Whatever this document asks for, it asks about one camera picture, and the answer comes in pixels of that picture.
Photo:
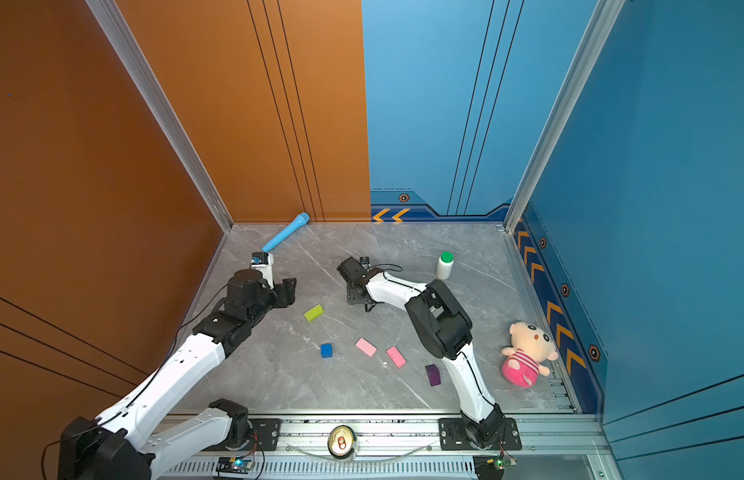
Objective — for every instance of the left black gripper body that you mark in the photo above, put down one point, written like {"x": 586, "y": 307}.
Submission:
{"x": 283, "y": 297}

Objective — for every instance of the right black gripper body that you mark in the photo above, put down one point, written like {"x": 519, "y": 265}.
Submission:
{"x": 352, "y": 299}

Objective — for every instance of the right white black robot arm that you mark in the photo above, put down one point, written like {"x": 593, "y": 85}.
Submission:
{"x": 445, "y": 330}

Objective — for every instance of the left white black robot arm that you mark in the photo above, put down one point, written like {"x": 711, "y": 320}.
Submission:
{"x": 122, "y": 442}

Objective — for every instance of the lime green block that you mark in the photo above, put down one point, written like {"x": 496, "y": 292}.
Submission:
{"x": 314, "y": 313}

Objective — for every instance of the dark blue cube block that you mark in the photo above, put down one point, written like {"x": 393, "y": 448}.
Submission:
{"x": 326, "y": 351}

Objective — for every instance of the light pink block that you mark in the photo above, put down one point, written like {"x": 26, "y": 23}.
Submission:
{"x": 366, "y": 347}

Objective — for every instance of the purple block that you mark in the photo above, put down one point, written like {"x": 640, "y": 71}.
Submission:
{"x": 433, "y": 375}

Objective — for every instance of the blue toy microphone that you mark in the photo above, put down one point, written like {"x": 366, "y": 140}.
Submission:
{"x": 299, "y": 221}

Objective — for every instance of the white bottle green cap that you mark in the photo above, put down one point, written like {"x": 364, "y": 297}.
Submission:
{"x": 445, "y": 265}

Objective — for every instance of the round emergency button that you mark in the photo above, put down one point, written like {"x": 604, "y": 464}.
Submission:
{"x": 342, "y": 443}

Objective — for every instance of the left green circuit board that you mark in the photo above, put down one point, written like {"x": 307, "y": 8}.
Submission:
{"x": 234, "y": 465}

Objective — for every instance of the pink plush doll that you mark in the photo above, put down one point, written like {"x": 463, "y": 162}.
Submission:
{"x": 525, "y": 358}

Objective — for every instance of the right circuit board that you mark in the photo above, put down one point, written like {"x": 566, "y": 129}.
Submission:
{"x": 502, "y": 462}

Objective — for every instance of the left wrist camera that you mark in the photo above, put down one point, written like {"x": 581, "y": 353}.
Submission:
{"x": 263, "y": 262}

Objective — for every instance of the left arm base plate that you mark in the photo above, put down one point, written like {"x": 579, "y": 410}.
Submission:
{"x": 263, "y": 435}

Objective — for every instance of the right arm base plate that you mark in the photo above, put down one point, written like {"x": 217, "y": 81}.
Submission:
{"x": 454, "y": 437}

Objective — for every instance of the aluminium front rail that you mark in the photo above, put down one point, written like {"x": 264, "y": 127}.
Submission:
{"x": 407, "y": 446}

